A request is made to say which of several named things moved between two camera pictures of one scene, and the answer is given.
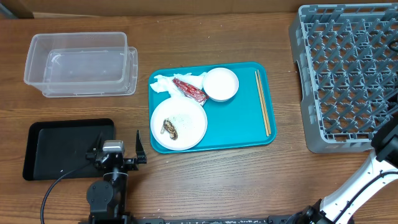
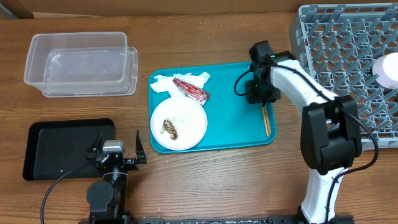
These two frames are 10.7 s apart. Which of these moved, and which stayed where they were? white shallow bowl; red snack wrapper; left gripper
Moved: white shallow bowl
Stayed: left gripper; red snack wrapper
